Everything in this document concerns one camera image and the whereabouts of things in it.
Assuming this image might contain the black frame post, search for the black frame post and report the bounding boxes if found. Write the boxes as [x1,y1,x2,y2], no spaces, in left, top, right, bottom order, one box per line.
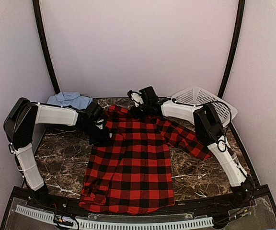
[32,0,60,94]
[217,0,245,99]

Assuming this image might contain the white plastic mesh basket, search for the white plastic mesh basket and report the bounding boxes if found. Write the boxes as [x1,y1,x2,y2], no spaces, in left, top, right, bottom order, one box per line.
[171,86,238,127]

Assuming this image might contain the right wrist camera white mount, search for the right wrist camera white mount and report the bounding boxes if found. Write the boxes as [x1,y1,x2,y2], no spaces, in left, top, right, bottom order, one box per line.
[127,90,144,107]

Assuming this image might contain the right black frame post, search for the right black frame post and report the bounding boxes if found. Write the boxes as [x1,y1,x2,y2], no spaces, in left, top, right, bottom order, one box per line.
[217,0,245,99]

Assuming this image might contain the folded light blue shirt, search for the folded light blue shirt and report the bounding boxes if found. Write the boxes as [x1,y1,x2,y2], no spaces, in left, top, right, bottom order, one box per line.
[47,92,93,110]

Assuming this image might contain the red black plaid shirt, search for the red black plaid shirt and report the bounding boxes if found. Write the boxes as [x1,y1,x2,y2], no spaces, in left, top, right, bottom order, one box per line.
[80,105,212,201]

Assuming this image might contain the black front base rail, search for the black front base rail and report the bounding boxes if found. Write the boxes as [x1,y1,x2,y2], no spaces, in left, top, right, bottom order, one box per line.
[7,183,276,225]

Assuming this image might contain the left black frame post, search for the left black frame post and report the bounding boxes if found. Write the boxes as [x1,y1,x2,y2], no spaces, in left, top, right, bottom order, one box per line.
[32,0,60,94]

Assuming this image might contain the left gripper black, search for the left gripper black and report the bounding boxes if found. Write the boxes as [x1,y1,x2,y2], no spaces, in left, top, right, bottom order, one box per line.
[80,122,113,147]

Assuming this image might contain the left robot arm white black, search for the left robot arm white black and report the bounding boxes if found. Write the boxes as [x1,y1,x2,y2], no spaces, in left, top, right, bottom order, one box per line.
[3,97,112,191]

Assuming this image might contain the white slotted cable duct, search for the white slotted cable duct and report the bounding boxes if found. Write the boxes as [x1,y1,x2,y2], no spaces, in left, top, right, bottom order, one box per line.
[15,205,214,230]

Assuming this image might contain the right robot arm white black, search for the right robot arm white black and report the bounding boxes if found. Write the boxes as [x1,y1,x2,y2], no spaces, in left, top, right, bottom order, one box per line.
[127,86,254,208]

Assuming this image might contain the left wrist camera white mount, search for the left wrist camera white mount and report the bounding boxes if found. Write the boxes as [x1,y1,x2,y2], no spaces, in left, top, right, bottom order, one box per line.
[94,116,107,130]

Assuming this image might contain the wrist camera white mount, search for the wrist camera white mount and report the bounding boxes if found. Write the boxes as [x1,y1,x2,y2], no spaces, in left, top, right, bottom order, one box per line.
[127,90,144,107]
[94,116,107,130]

